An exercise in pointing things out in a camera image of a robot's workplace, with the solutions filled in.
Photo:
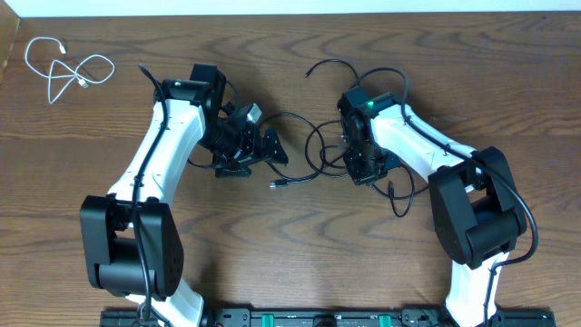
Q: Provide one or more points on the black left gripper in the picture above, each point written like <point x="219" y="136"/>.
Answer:
<point x="250" y="153"/>

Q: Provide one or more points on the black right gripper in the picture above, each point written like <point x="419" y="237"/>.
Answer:
<point x="360" y="175"/>

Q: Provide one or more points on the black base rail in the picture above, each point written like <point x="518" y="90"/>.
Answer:
<point x="408" y="316"/>

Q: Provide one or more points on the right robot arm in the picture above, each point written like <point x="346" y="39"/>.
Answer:
<point x="477" y="219"/>

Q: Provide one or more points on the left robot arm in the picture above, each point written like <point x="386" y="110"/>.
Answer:
<point x="132" y="247"/>

